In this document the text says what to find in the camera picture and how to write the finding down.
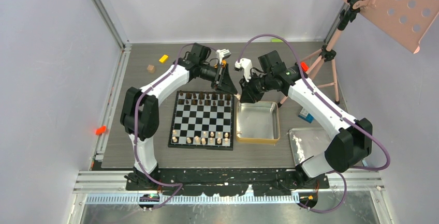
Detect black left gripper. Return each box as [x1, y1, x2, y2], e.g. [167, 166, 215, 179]
[199, 63, 238, 96]

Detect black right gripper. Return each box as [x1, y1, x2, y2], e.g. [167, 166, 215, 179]
[239, 71, 273, 104]

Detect gold tin box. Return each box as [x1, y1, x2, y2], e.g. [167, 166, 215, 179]
[236, 101, 281, 145]

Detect black white chess board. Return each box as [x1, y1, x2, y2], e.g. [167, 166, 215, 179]
[168, 91, 235, 151]

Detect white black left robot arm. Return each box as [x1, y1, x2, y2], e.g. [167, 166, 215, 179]
[120, 43, 238, 190]

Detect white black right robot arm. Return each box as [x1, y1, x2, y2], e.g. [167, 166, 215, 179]
[235, 51, 373, 188]

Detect blue box of bits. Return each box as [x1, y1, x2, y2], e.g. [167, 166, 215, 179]
[298, 108, 314, 123]

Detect red block near stand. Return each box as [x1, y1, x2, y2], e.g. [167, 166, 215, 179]
[300, 62, 309, 71]

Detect yellow rectangular block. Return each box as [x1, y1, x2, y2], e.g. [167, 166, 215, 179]
[159, 54, 169, 64]

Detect silver tin lid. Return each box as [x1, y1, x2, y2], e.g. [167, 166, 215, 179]
[288, 127, 332, 166]

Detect small wooden cube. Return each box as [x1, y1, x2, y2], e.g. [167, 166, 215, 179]
[147, 65, 156, 73]

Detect orange red block left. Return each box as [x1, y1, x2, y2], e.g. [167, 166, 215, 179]
[95, 125, 107, 136]

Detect pink music stand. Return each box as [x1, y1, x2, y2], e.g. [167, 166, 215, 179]
[276, 0, 439, 109]

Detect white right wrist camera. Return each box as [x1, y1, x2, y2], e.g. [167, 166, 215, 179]
[234, 58, 253, 82]

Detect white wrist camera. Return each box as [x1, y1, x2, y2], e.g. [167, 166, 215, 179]
[234, 58, 253, 82]
[215, 49, 231, 64]

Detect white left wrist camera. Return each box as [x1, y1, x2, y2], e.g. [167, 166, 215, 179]
[215, 49, 231, 64]

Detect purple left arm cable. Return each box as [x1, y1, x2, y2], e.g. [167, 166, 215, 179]
[131, 43, 220, 211]

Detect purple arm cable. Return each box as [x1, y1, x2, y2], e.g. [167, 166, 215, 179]
[131, 43, 220, 211]
[237, 34, 392, 215]

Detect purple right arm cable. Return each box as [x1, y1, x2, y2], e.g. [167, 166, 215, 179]
[237, 34, 392, 215]

